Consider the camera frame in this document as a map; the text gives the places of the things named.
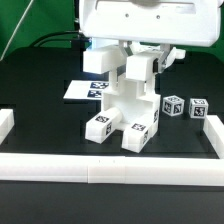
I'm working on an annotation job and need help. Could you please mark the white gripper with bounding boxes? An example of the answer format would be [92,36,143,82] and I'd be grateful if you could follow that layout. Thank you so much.
[79,0,221,73]

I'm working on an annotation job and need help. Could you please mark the white chair back frame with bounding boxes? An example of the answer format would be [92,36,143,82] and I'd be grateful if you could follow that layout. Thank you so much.
[82,44,187,98]

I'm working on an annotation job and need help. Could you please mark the white chair seat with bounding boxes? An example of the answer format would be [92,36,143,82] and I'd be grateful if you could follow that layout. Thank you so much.
[100,71,162,138]

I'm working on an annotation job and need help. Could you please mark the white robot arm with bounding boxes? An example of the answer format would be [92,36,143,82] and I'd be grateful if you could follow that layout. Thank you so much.
[79,0,224,70]

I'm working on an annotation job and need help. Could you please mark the white tagged cube left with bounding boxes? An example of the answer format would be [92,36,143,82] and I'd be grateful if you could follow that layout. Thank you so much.
[162,95,184,116]

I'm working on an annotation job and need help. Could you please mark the white tagged cube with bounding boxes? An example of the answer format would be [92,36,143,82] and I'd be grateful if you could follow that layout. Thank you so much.
[189,98,209,119]
[162,95,184,116]

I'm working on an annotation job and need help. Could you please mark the white marker sheet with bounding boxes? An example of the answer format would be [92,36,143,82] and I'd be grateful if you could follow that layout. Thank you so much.
[64,80,109,100]

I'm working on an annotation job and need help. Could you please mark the white tagged cube right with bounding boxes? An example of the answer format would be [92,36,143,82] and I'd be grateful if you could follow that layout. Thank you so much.
[189,98,209,119]

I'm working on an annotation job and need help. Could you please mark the black pole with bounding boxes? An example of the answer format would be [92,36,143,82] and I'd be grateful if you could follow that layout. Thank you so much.
[73,0,80,24]

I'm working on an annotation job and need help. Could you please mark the thin white rod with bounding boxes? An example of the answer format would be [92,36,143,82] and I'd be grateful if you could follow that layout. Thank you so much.
[0,0,35,61]

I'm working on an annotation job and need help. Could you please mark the white U-shaped obstacle fence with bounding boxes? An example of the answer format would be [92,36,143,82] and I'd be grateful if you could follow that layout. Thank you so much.
[0,108,224,187]

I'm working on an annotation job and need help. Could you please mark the black cables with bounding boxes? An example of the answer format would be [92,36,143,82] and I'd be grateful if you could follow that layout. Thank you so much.
[29,29,93,48]

